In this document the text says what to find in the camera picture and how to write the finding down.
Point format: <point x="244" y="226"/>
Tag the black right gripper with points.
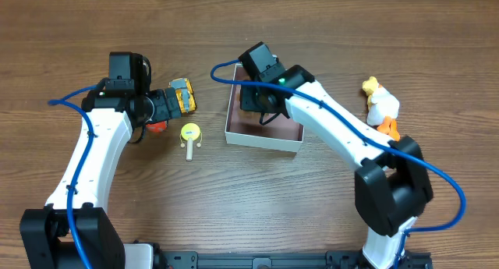
<point x="249" y="102"/>

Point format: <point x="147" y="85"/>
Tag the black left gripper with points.
<point x="171" y="104"/>

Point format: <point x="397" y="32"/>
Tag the yellow toy bulldozer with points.
<point x="184" y="93"/>

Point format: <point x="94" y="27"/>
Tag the white plush duck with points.
<point x="383" y="108"/>

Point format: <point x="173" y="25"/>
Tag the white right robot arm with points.
<point x="391" y="191"/>

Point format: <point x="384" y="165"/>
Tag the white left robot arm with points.
<point x="72" y="229"/>

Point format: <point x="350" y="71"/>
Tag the red toy ball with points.
<point x="158" y="127"/>

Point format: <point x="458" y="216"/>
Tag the yellow wooden rattle drum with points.
<point x="190" y="137"/>

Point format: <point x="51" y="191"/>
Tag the white box pink interior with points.
<point x="243" y="128"/>

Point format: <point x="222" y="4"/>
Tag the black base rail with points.
<point x="328" y="260"/>

